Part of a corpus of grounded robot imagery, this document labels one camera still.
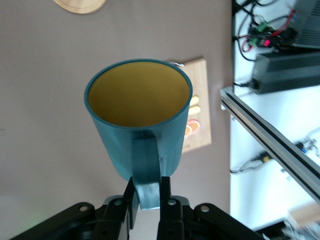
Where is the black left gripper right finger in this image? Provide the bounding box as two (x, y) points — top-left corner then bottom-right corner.
(157, 176), (266, 240)

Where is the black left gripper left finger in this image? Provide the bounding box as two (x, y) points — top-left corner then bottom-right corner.
(9, 178), (140, 240)

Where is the teal cup yellow inside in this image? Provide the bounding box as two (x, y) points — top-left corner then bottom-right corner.
(83, 58), (194, 211)

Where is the wooden mug rack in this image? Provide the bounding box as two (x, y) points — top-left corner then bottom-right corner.
(53, 0), (108, 15)

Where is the wooden cutting board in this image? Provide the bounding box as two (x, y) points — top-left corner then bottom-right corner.
(166, 58), (213, 154)

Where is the black power supply box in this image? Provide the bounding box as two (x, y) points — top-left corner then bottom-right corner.
(250, 51), (320, 95)

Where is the green terminal circuit board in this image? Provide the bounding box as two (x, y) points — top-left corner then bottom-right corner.
(247, 21), (278, 48)

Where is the dark grey equipment case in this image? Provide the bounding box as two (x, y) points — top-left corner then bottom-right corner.
(293, 0), (320, 50)

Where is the aluminium camera mount beam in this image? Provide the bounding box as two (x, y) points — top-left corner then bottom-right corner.
(219, 86), (320, 202)

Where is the red wire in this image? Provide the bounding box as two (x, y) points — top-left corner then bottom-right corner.
(241, 9), (296, 53)

